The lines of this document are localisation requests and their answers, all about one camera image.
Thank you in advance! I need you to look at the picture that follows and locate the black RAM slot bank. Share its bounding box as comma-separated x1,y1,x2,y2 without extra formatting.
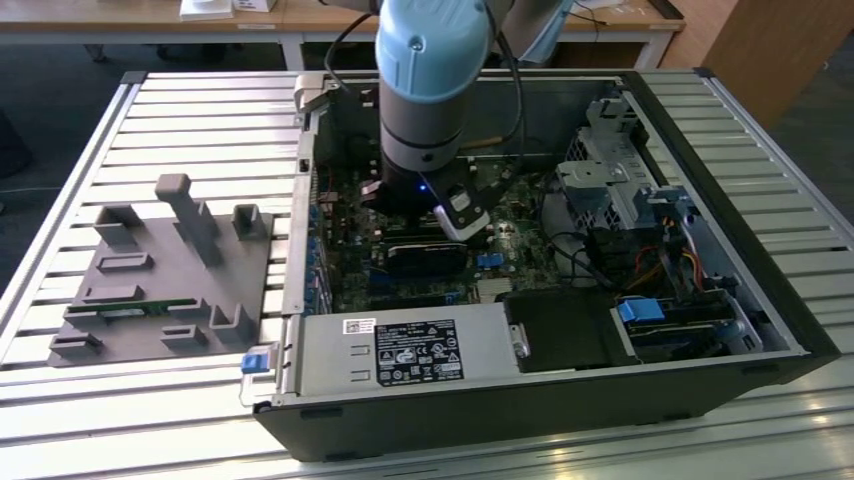
383,225,485,242

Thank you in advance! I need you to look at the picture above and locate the black drive bay cover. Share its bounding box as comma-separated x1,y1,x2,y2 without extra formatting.
499,289,642,374

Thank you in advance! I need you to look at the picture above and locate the black graphics card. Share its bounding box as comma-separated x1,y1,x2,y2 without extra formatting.
383,239,468,275

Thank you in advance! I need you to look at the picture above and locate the green motherboard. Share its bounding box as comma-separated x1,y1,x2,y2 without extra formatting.
309,159,568,314

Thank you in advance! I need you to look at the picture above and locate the small silver heat sink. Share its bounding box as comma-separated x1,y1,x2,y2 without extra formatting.
476,277,512,301

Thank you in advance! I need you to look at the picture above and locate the metal drive cage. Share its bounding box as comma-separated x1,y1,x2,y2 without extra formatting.
556,97,688,231

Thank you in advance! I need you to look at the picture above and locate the silver power supply unit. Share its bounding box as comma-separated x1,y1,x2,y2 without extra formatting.
292,303,528,396

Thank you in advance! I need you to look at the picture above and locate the grey parts rack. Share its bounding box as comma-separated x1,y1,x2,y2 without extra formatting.
49,173,279,369

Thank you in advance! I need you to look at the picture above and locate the blue disk carrier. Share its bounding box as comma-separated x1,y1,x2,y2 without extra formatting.
616,297,666,324

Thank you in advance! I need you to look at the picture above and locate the green RAM stick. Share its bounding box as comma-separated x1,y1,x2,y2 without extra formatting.
65,298,201,317

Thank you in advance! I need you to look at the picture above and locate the white box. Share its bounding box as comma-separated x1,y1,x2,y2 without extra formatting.
178,0,236,21

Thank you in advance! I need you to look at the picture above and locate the black PC case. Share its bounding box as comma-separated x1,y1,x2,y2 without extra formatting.
252,68,842,460

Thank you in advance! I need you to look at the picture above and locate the wooden desk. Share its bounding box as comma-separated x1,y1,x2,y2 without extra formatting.
0,0,686,71

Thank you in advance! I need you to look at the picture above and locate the wooden cabinet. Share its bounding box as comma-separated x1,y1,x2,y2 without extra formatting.
659,0,854,131

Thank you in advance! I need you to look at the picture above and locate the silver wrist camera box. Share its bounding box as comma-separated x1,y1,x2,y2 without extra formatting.
431,184,493,242

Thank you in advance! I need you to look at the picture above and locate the black internal cable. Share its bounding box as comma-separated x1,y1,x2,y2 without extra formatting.
545,232,615,289

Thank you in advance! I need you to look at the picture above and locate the coloured wire bundle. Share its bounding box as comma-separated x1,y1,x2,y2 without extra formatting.
626,244,708,291

